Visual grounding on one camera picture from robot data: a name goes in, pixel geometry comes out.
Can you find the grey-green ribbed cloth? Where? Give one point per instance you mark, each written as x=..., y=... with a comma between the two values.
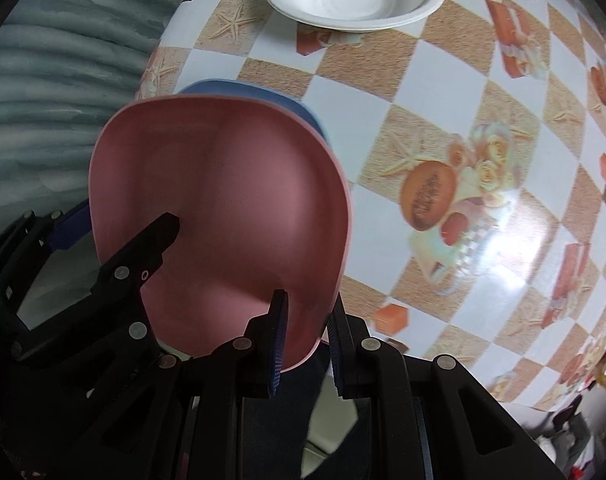
x=58, y=85

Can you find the blue plate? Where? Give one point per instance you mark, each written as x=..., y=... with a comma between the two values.
x=263, y=97

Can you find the pink plate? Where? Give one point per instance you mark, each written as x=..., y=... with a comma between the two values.
x=233, y=185

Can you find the checkered printed tablecloth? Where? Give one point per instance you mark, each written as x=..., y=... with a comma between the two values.
x=433, y=85

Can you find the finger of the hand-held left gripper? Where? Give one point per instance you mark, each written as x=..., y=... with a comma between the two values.
x=73, y=225
x=133, y=270

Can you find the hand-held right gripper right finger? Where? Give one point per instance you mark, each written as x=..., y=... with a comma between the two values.
x=336, y=355

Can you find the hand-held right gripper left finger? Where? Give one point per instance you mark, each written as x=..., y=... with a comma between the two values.
x=278, y=340

